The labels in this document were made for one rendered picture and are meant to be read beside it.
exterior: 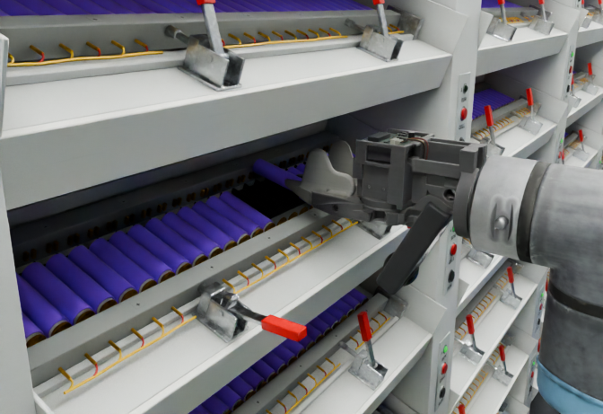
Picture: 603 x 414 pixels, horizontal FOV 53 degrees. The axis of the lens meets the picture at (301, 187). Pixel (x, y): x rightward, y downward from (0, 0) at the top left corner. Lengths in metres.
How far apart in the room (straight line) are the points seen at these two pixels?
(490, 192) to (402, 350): 0.39
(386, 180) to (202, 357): 0.24
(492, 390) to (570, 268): 1.01
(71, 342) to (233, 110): 0.19
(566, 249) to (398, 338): 0.41
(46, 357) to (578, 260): 0.40
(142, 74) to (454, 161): 0.30
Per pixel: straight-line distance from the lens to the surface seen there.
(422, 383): 0.98
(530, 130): 1.35
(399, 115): 0.85
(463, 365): 1.23
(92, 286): 0.50
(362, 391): 0.79
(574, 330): 0.56
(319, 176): 0.63
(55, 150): 0.35
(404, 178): 0.58
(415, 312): 0.93
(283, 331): 0.47
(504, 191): 0.54
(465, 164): 0.57
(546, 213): 0.53
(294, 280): 0.59
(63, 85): 0.40
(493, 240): 0.55
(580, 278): 0.54
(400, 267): 0.62
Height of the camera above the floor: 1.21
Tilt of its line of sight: 17 degrees down
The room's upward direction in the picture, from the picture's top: straight up
